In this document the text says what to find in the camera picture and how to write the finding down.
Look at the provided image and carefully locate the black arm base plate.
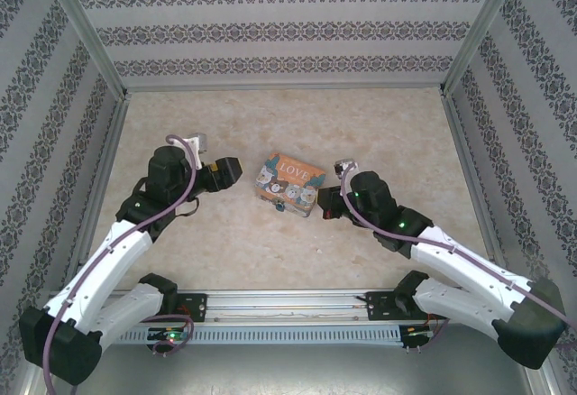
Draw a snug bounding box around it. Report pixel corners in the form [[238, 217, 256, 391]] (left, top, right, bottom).
[[364, 290, 407, 322], [173, 292, 209, 323]]

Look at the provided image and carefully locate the aluminium frame post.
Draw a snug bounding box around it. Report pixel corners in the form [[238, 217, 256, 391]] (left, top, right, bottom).
[[439, 0, 528, 98], [38, 0, 130, 101]]

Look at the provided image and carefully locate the slotted grey cable duct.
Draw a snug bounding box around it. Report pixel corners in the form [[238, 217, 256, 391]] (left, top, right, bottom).
[[117, 325, 402, 345]]

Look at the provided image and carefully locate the aluminium mounting rail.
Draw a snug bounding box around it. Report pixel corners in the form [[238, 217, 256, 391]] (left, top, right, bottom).
[[47, 289, 452, 324]]

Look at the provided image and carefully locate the orange LOVE bear tin box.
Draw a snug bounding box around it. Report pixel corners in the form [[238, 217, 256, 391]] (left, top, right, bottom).
[[254, 152, 325, 219]]

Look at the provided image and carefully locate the aluminium frame side rail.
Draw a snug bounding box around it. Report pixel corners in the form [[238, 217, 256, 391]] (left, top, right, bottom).
[[440, 90, 513, 279], [49, 92, 132, 297]]

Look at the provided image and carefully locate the circuit board with green light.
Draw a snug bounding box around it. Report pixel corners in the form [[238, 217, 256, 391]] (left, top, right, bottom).
[[148, 327, 188, 343]]

